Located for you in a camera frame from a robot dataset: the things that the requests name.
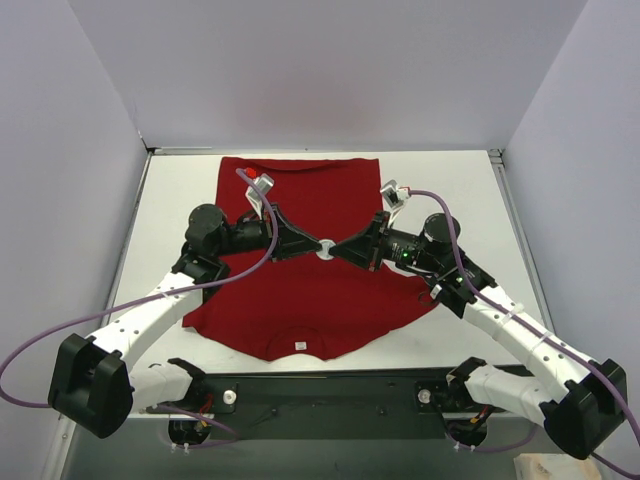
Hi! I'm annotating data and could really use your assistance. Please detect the round brooch badge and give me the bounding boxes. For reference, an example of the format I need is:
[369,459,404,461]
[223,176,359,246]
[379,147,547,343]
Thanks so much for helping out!
[316,239,336,261]

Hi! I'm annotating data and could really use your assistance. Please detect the red t-shirt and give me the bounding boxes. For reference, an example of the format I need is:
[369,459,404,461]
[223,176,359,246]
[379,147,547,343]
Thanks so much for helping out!
[182,157,436,361]

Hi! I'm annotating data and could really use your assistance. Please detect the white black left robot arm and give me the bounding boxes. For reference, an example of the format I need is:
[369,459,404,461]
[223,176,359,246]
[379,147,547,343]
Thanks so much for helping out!
[48,204,322,438]

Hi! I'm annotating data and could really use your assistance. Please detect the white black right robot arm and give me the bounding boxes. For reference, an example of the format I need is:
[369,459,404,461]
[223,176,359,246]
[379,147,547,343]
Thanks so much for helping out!
[329,211,627,460]

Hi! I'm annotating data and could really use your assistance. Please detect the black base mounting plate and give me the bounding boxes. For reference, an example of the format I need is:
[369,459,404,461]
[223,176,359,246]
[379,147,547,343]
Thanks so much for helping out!
[166,368,492,445]

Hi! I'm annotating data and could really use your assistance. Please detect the beige tissue pack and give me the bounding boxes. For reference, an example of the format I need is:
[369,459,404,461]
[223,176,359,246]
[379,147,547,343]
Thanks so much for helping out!
[514,453,602,480]

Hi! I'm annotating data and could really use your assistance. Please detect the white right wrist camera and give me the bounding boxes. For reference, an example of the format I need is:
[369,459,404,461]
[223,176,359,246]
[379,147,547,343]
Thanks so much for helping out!
[380,180,411,227]

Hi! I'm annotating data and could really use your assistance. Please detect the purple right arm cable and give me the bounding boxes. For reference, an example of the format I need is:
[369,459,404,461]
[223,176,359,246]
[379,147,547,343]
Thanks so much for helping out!
[407,188,640,476]

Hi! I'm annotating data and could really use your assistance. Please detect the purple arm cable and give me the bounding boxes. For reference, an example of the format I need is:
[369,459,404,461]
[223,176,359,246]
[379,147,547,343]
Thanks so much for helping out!
[0,167,279,449]
[407,188,640,476]

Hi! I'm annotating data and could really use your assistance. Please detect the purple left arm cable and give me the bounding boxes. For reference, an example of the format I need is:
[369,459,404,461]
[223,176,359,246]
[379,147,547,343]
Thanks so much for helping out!
[0,167,279,449]

